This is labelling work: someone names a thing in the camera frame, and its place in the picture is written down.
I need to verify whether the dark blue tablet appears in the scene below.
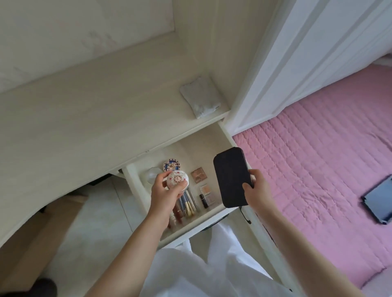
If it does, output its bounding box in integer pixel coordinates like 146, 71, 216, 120
360, 175, 392, 226

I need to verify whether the black round object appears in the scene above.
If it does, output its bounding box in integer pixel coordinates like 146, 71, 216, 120
31, 277, 58, 297

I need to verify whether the white panelled door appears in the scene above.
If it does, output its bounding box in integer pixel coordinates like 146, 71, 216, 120
226, 0, 392, 137

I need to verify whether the bunch of makeup brushes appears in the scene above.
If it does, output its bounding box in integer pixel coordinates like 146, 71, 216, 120
174, 190, 200, 219

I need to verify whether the white floral round compact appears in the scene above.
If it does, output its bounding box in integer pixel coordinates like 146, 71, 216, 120
166, 170, 190, 193

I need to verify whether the person's left hand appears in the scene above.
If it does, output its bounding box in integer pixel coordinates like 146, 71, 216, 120
147, 171, 188, 229

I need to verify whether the person's right forearm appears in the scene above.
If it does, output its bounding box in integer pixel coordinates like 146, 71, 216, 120
257, 208, 363, 297

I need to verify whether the person's right hand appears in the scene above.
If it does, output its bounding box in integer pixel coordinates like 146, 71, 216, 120
243, 169, 278, 212

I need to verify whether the clear round jar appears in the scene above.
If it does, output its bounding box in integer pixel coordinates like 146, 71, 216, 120
144, 167, 163, 186

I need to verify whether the person's left forearm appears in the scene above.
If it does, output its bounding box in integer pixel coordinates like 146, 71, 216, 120
87, 213, 172, 297

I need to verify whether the brown square eyeshadow palette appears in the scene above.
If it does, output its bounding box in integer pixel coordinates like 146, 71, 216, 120
190, 167, 206, 184

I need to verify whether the black rectangular case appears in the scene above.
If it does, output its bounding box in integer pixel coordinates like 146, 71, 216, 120
213, 147, 253, 209

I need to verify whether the person's white garment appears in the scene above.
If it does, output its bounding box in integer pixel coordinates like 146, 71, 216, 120
139, 222, 295, 297

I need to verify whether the blue ornate round compact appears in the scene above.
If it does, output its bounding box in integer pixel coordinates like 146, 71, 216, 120
163, 158, 182, 173

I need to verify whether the folded grey cloth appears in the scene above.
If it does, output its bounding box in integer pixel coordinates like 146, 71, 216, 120
179, 76, 222, 119

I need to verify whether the pink quilted bedspread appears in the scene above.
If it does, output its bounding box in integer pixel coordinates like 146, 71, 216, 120
233, 64, 392, 290

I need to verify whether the white wooden drawer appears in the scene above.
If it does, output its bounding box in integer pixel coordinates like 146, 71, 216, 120
122, 121, 243, 249

